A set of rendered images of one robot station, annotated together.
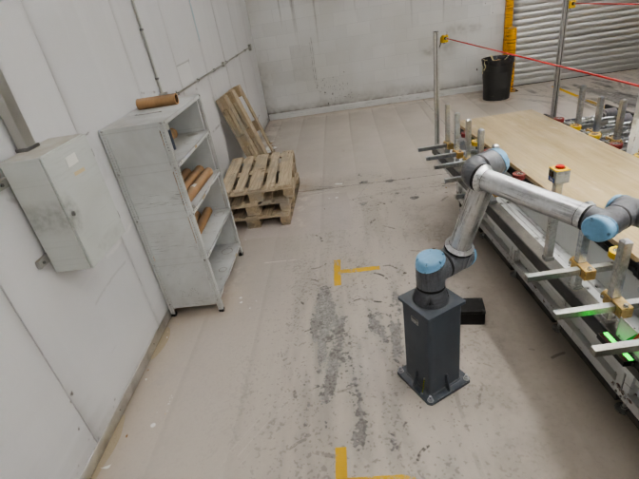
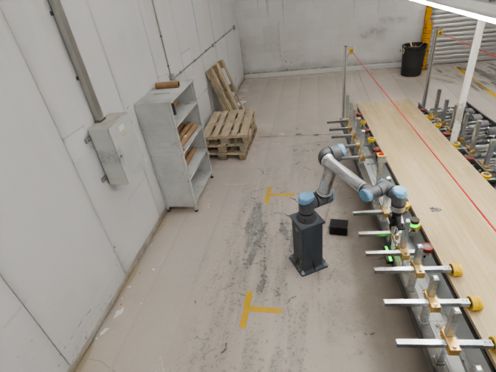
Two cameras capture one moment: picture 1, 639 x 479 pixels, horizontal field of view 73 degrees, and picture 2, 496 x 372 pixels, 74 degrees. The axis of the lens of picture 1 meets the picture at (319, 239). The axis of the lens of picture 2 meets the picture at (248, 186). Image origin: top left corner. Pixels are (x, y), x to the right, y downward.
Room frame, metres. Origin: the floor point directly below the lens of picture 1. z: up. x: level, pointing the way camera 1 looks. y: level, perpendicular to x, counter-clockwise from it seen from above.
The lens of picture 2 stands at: (-0.70, -0.36, 2.68)
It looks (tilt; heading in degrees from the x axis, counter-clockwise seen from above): 33 degrees down; 8
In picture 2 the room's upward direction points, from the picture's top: 8 degrees counter-clockwise
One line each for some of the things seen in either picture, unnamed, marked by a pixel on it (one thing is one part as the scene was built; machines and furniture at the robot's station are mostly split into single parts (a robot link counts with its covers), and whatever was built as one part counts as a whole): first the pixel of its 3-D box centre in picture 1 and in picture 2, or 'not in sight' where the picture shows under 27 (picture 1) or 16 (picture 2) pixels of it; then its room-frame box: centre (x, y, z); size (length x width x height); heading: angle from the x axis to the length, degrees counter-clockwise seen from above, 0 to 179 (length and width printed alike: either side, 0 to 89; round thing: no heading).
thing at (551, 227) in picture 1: (552, 221); (378, 182); (1.88, -1.19, 0.93); 0.05 x 0.05 x 0.45; 88
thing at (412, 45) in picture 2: (496, 77); (412, 59); (8.00, -3.66, 0.36); 0.59 x 0.58 x 0.73; 174
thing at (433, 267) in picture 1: (431, 269); (307, 202); (1.84, -0.55, 0.79); 0.17 x 0.15 x 0.18; 117
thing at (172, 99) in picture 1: (157, 101); (167, 85); (3.42, 1.03, 1.59); 0.30 x 0.08 x 0.08; 84
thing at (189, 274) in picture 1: (185, 205); (179, 146); (3.31, 1.03, 0.78); 0.90 x 0.45 x 1.55; 174
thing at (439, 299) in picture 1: (431, 291); (306, 214); (1.84, -0.54, 0.65); 0.19 x 0.19 x 0.10
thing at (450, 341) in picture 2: not in sight; (449, 340); (0.35, -1.15, 0.95); 0.13 x 0.06 x 0.05; 178
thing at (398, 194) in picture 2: not in sight; (398, 196); (1.12, -1.09, 1.32); 0.10 x 0.09 x 0.12; 27
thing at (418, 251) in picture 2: not in sight; (414, 271); (0.87, -1.16, 0.88); 0.03 x 0.03 x 0.48; 88
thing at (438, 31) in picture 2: (561, 66); (431, 72); (3.90, -2.37, 1.25); 0.15 x 0.08 x 1.10; 178
